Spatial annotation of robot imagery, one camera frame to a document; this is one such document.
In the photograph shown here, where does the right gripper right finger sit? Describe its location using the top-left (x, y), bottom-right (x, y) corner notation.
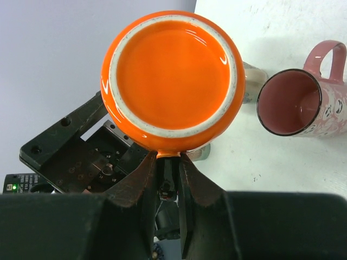
top-left (178, 154), bottom-right (241, 259)

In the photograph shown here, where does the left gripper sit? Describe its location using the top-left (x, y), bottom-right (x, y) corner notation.
top-left (3, 93), bottom-right (148, 194)

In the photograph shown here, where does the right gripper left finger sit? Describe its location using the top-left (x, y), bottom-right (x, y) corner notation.
top-left (89, 152), bottom-right (157, 259)

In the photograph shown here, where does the orange mug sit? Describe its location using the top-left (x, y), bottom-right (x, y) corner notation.
top-left (100, 10), bottom-right (247, 201)

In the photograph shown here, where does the pink patterned mug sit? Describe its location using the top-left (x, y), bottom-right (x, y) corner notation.
top-left (256, 40), bottom-right (346, 137)

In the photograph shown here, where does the beige speckled mug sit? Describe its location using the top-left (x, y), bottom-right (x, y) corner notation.
top-left (242, 62), bottom-right (268, 104)

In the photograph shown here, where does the tall floral beige mug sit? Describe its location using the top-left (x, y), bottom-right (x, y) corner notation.
top-left (187, 144), bottom-right (211, 162)

